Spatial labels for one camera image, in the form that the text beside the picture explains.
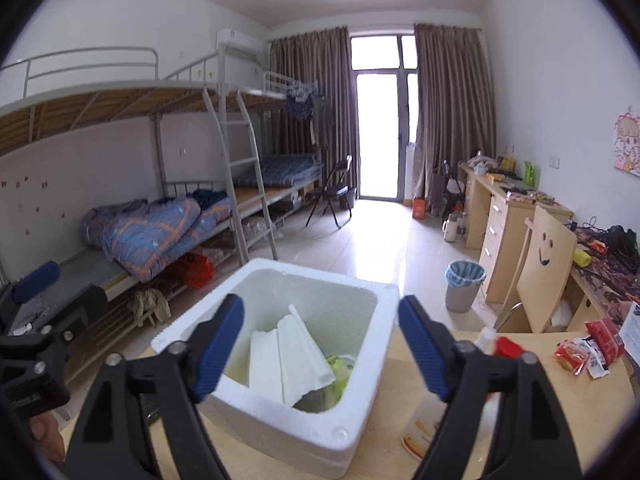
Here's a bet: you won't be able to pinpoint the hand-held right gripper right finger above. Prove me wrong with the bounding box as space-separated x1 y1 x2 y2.
397 294 583 480

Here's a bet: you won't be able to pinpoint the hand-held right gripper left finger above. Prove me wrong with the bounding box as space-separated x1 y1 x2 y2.
62 292 246 480

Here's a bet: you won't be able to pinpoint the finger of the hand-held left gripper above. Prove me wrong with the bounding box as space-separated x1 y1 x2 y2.
11 260 61 306
40 284 109 343

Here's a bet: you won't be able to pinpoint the white tissue packets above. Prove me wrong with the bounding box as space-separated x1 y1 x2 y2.
249 330 286 403

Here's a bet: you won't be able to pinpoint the white foam sheet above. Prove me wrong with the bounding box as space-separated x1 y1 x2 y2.
276 304 337 407

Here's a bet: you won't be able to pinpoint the grey sock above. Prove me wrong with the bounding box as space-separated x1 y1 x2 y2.
292 385 343 413

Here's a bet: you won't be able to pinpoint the white foam box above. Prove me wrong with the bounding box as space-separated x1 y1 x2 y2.
151 257 401 479

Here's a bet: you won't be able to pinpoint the person's left hand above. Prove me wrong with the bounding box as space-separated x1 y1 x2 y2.
27 411 67 463

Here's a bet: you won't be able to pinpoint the grey trash bin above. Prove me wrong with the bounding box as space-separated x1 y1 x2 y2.
444 260 487 314

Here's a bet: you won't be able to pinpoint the beige clothes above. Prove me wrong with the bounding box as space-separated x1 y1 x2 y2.
127 287 172 328

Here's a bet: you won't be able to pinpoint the red plastic bag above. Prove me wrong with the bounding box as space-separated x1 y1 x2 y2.
172 251 215 289

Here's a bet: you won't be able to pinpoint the white lotion pump bottle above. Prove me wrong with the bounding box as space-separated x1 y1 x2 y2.
399 327 523 461

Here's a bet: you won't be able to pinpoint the blue plaid quilt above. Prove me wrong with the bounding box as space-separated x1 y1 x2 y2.
80 190 235 283

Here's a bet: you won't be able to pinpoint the wooden desk with drawers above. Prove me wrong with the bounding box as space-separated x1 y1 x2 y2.
457 160 575 305

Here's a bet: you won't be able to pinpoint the wooden chair with smiley face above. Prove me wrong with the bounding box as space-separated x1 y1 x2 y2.
495 205 578 335

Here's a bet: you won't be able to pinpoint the red snack packet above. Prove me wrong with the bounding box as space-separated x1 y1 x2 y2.
585 317 626 366
554 338 598 376

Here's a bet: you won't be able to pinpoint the white snack packet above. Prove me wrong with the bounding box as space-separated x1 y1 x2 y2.
585 355 611 380

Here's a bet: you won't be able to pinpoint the black folding chair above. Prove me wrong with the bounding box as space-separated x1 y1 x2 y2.
305 155 353 230

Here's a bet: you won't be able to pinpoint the blue plaid mattress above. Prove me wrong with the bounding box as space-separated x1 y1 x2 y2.
234 155 323 188

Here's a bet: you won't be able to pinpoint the metal bed ladder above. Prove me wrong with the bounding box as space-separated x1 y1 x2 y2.
202 87 278 266

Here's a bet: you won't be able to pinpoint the metal bunk bed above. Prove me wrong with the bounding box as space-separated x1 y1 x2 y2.
235 71 326 241
0 47 281 401

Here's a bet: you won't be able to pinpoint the desk with printed cloth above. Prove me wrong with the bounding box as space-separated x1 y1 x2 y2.
570 225 640 333

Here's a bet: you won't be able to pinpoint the printed paper sheet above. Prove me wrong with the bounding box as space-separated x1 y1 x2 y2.
619 301 640 346

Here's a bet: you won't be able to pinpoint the glass balcony door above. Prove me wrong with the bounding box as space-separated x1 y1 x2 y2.
350 34 420 205

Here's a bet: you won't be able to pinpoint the black headphones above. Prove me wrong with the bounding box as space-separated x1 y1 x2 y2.
607 225 638 261

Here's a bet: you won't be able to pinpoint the brown curtain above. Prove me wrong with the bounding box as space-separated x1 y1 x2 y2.
270 27 358 201
414 23 497 206

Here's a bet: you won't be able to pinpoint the hanging dark clothes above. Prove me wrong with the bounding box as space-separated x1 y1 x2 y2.
286 94 316 122

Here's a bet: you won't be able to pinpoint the white air conditioner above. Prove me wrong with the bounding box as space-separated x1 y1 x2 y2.
216 28 262 56

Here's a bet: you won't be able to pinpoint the wall poster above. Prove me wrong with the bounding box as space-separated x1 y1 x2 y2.
614 110 640 177

